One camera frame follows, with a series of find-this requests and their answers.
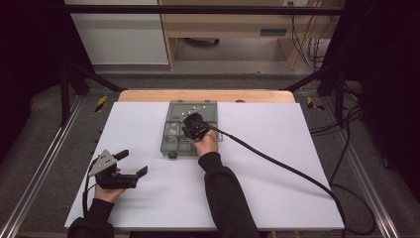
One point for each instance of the black horizontal frame bar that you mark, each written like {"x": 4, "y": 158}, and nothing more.
{"x": 198, "y": 9}

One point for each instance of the grey clear compartment organizer box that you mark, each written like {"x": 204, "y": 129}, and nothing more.
{"x": 171, "y": 145}

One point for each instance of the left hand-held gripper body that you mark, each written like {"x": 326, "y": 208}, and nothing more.
{"x": 105, "y": 164}

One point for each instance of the light wooden desk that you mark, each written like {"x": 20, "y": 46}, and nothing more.
{"x": 228, "y": 24}

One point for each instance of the wooden table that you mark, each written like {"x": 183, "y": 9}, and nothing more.
{"x": 148, "y": 95}

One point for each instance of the person's right hand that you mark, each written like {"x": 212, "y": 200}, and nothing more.
{"x": 207, "y": 144}

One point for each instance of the black curtain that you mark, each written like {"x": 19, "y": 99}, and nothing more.
{"x": 386, "y": 66}
{"x": 29, "y": 49}

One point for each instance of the person's left hand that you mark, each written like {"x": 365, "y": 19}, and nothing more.
{"x": 107, "y": 194}

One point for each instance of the aluminium floor rail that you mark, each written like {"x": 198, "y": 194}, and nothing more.
{"x": 39, "y": 165}
{"x": 363, "y": 172}

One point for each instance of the white cabinet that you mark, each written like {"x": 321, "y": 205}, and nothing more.
{"x": 122, "y": 36}

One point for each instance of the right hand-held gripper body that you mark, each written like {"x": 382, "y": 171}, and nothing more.
{"x": 194, "y": 127}

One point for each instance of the black metal frame stand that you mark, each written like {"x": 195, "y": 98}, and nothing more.
{"x": 66, "y": 86}
{"x": 336, "y": 82}

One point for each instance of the white table board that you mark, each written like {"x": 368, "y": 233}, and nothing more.
{"x": 264, "y": 198}

